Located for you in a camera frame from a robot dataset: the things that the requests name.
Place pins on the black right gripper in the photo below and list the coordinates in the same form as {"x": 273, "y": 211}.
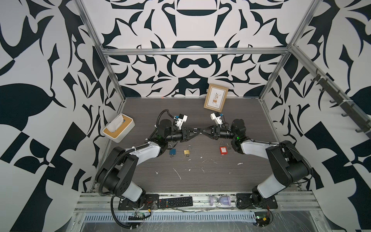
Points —
{"x": 217, "y": 131}

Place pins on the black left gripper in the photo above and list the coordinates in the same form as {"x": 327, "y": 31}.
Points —
{"x": 184, "y": 134}

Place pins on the brass padlock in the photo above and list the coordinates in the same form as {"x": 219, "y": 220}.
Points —
{"x": 187, "y": 151}

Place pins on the red padlock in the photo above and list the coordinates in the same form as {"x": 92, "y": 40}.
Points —
{"x": 223, "y": 148}

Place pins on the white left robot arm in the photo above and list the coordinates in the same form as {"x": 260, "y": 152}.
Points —
{"x": 114, "y": 178}

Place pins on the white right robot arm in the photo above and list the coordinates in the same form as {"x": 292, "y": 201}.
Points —
{"x": 287, "y": 164}

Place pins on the purple hourglass timer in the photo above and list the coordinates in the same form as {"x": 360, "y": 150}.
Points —
{"x": 224, "y": 200}

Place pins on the white tissue box wooden lid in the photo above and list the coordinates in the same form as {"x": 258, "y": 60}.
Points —
{"x": 119, "y": 128}

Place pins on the black remote control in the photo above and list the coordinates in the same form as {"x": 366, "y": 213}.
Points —
{"x": 175, "y": 202}

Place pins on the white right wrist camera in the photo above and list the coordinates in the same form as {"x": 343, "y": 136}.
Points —
{"x": 216, "y": 117}

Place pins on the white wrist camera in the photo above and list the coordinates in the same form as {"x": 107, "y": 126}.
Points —
{"x": 180, "y": 120}
{"x": 216, "y": 117}

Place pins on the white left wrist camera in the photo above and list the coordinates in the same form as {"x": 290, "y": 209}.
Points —
{"x": 180, "y": 120}

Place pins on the wooden picture frame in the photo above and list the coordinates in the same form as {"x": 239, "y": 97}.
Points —
{"x": 215, "y": 99}

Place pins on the small wired circuit board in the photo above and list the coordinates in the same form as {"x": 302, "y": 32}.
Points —
{"x": 140, "y": 216}

